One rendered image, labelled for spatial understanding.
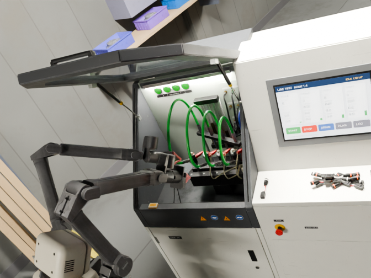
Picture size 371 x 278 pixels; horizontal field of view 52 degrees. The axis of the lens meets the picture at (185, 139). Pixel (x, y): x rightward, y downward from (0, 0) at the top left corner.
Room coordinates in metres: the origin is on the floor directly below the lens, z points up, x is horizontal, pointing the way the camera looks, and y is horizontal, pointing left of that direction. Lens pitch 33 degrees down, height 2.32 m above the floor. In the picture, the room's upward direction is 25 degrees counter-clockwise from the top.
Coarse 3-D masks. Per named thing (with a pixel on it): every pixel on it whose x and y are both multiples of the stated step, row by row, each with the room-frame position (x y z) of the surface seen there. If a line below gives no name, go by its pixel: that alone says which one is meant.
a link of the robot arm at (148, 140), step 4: (148, 136) 1.56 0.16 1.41; (152, 136) 1.55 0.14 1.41; (144, 140) 1.55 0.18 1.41; (148, 140) 1.55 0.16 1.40; (152, 140) 1.54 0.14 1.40; (156, 140) 1.54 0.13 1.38; (144, 144) 1.54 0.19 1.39; (148, 144) 1.53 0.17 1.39; (152, 144) 1.53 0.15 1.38; (156, 144) 1.53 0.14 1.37; (156, 148) 1.52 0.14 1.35; (132, 152) 1.51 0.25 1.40; (136, 152) 1.51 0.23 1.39; (140, 152) 1.50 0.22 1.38; (132, 156) 1.50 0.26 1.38; (136, 156) 1.50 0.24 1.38; (140, 156) 1.49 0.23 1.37
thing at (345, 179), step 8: (320, 176) 1.25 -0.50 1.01; (328, 176) 1.21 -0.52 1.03; (336, 176) 1.22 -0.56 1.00; (344, 176) 1.19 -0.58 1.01; (352, 176) 1.17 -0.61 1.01; (312, 184) 1.23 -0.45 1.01; (320, 184) 1.22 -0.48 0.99; (336, 184) 1.18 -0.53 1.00; (344, 184) 1.17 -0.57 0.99; (360, 184) 1.12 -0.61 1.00
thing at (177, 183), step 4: (176, 168) 1.38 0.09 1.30; (180, 168) 1.37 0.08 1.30; (176, 172) 1.34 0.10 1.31; (180, 172) 1.36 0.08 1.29; (176, 176) 1.32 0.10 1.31; (180, 176) 1.33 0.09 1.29; (176, 180) 1.32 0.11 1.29; (180, 180) 1.33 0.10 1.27; (172, 184) 1.35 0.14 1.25; (176, 184) 1.34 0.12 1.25; (180, 184) 1.32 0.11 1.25; (176, 188) 1.33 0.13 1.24; (180, 188) 1.31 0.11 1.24
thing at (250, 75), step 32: (288, 32) 1.67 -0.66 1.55; (320, 32) 1.53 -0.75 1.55; (352, 32) 1.41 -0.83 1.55; (256, 64) 1.55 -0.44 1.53; (288, 64) 1.47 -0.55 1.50; (320, 64) 1.40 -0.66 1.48; (352, 64) 1.33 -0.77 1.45; (256, 96) 1.54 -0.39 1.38; (256, 128) 1.52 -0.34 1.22; (256, 160) 1.51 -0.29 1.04; (288, 160) 1.42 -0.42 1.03; (320, 160) 1.34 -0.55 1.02; (352, 160) 1.26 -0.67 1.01; (288, 224) 1.23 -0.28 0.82; (320, 224) 1.15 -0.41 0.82; (352, 224) 1.08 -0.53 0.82; (288, 256) 1.26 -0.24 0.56; (320, 256) 1.17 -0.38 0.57; (352, 256) 1.09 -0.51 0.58
